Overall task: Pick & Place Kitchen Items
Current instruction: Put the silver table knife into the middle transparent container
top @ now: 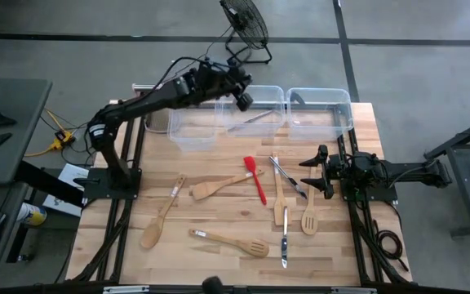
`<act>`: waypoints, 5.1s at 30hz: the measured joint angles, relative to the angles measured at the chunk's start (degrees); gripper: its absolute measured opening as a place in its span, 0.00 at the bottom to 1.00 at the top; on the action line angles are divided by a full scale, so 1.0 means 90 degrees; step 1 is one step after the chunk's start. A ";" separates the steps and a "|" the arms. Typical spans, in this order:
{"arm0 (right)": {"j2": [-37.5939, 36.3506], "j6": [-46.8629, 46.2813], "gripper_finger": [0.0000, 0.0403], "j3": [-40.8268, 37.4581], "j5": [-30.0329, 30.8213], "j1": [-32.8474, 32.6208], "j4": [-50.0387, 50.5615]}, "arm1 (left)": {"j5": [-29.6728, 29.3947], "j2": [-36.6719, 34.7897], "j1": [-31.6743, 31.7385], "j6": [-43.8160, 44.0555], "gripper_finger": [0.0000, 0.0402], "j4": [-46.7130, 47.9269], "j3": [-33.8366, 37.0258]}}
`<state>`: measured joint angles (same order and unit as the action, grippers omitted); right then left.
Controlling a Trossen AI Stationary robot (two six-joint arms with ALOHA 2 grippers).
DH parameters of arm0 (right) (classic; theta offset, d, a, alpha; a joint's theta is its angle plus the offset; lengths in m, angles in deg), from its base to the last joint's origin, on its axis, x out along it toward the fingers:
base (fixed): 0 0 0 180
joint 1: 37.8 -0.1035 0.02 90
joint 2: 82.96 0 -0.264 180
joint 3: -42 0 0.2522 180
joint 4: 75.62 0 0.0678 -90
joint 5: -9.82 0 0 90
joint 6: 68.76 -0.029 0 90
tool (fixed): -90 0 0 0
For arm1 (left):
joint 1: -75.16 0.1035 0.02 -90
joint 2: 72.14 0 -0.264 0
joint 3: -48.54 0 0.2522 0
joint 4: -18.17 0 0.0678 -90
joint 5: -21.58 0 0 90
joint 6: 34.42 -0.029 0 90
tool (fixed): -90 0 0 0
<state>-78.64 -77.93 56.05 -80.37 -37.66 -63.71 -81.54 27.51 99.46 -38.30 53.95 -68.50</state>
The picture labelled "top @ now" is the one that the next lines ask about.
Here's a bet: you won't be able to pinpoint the black metal table frame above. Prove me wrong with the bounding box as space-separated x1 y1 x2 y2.
423 112 470 238

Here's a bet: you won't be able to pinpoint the black floor fan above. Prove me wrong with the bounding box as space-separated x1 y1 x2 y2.
219 0 273 65

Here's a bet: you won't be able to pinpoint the grey side table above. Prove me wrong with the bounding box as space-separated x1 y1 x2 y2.
0 78 53 289

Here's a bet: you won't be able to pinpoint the wooden slotted spoon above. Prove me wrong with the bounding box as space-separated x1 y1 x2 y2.
188 228 271 259

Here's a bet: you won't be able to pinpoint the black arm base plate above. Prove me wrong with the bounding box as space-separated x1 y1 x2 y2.
339 179 399 203
73 167 142 201

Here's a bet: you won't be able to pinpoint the black power cable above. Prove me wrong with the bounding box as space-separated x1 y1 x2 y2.
61 115 97 154

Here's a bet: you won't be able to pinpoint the person's head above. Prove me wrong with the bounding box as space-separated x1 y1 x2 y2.
201 275 225 294

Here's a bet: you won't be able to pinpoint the black front frame bar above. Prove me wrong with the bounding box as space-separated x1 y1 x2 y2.
0 280 470 294

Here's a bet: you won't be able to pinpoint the black coiled cable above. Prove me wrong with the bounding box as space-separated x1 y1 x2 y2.
373 218 410 274

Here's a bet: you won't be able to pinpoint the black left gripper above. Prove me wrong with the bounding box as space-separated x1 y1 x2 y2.
200 60 255 113

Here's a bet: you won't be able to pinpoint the red silicone spatula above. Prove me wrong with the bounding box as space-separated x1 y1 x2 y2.
242 155 268 207

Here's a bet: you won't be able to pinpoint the white and yellow can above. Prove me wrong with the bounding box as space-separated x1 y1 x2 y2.
16 203 47 227

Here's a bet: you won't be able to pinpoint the black frame rails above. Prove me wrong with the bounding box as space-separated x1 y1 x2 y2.
66 101 149 283
335 122 414 285

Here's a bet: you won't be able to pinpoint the yellow power cable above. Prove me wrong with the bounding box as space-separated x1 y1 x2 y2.
23 109 65 158

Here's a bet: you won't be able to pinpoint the black fan cable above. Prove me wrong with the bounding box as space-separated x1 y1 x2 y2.
204 26 234 60

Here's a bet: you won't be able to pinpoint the metal tongs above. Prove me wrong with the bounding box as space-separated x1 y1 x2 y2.
280 207 289 270
226 109 277 132

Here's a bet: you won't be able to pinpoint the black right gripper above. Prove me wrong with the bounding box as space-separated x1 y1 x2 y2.
299 144 351 200

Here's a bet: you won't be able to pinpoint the wooden solid spoon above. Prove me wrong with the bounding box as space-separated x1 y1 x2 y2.
140 174 188 250

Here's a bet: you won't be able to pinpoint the white paper sheet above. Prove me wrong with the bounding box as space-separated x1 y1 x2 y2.
42 163 91 217

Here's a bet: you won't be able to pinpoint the metal box grater pink top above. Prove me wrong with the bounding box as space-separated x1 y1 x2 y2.
131 82 171 134

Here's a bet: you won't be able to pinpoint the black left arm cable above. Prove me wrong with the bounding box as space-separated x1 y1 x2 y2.
153 56 219 89

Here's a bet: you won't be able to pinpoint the wooden slant-edged spatula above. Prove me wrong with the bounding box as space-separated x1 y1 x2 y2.
188 169 266 202

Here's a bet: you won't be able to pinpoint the yellow power strip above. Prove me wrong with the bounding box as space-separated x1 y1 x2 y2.
51 129 77 151

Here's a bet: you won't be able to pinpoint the clear plastic bin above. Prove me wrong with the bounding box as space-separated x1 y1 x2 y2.
167 96 224 153
286 87 355 143
214 84 287 139

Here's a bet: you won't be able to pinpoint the wooden slotted turner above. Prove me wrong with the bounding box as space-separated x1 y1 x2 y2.
300 166 320 236

